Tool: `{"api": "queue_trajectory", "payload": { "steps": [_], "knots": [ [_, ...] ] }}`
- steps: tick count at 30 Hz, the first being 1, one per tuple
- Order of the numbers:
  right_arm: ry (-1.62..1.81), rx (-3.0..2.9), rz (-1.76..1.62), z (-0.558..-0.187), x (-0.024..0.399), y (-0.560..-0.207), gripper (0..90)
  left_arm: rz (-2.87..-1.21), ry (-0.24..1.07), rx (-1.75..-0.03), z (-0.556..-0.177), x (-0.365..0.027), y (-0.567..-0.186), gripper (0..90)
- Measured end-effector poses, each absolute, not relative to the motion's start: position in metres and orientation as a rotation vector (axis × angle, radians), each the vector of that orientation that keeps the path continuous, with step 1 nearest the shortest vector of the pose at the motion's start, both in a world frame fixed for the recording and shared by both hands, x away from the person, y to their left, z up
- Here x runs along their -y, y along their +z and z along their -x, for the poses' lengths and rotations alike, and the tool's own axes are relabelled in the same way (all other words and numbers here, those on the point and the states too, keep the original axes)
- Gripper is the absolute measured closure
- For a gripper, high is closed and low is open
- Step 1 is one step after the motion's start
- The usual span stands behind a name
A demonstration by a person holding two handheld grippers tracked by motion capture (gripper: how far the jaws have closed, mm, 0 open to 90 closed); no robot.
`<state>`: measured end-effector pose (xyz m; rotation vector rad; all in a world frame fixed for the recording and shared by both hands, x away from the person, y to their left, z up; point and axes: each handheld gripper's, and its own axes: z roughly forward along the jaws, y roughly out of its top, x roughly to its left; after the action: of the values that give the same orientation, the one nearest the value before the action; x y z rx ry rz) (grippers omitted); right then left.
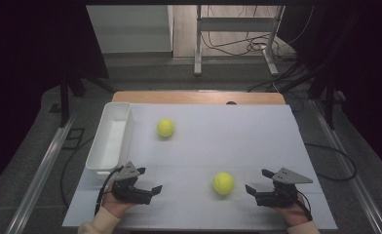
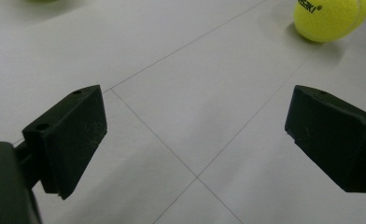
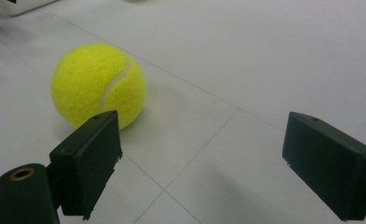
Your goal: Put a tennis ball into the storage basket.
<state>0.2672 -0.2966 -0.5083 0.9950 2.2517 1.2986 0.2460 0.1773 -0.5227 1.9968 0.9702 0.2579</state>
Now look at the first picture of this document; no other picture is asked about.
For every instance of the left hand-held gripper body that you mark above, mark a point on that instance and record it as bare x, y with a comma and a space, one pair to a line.
127, 190

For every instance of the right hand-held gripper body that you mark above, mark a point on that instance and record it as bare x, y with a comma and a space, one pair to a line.
278, 196

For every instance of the yellow tennis ball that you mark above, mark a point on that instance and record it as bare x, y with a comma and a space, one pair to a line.
223, 183
165, 127

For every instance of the white plastic bin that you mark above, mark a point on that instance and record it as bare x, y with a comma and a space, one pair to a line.
109, 146

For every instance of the person's left hand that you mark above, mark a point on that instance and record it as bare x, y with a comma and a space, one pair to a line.
116, 206

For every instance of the person's right hand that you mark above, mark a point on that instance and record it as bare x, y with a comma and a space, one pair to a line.
291, 214

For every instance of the white table sheet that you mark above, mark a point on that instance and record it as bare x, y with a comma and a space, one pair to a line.
228, 146

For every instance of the black stand legs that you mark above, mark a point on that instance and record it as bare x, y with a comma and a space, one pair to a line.
64, 104
329, 104

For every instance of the white panel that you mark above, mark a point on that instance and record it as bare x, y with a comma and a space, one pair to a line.
130, 29

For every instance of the dark curtain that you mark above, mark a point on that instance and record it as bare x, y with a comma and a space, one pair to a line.
367, 65
23, 65

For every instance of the black floor bracket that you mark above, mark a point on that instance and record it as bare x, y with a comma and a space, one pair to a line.
74, 138

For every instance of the metal floor rail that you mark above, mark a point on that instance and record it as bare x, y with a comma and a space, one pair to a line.
348, 172
39, 178

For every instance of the white metal stand frame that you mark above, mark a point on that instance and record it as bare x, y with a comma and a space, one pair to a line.
236, 24

